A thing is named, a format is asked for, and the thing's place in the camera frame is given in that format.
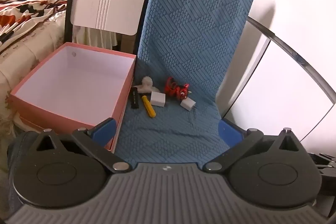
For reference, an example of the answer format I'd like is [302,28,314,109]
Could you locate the white charger plug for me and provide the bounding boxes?
[180,99,198,111]

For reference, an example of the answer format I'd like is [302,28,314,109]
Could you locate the round metal chair frame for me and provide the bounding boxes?
[133,0,336,119]

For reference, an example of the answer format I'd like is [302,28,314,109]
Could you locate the white plush hair clip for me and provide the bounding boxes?
[137,76,159,94]

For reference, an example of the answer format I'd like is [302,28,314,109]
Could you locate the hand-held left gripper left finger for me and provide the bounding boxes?
[35,117,125,172]

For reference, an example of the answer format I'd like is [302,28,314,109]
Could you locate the white cube adapter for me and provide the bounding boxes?
[150,91,166,107]

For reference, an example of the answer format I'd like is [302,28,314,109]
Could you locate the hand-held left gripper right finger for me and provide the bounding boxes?
[206,119,303,172]

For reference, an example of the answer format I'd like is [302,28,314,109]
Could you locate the red and black bull figurine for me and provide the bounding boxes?
[164,77,193,101]

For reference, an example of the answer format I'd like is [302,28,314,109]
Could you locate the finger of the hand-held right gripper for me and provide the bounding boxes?
[310,152,336,180]

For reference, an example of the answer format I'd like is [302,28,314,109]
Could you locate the blue textured seat cover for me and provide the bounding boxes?
[114,0,256,165]

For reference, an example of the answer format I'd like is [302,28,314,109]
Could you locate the pink cardboard box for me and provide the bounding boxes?
[10,42,137,153]

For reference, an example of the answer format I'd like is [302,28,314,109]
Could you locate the striped patterned blanket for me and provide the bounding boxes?
[0,0,72,44]

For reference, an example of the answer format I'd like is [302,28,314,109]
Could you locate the black stick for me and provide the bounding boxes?
[131,87,139,110]

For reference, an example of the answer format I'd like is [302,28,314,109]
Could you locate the yellow stick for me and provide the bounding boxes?
[142,96,156,118]

